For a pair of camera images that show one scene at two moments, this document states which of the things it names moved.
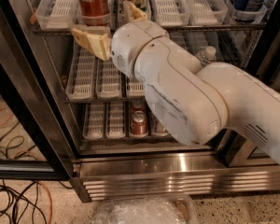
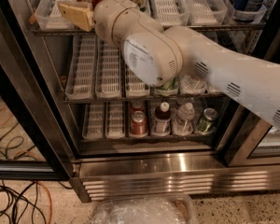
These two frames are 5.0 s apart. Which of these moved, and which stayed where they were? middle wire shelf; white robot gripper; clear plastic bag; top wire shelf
Moved: white robot gripper
Stayed: clear plastic bag; top wire shelf; middle wire shelf
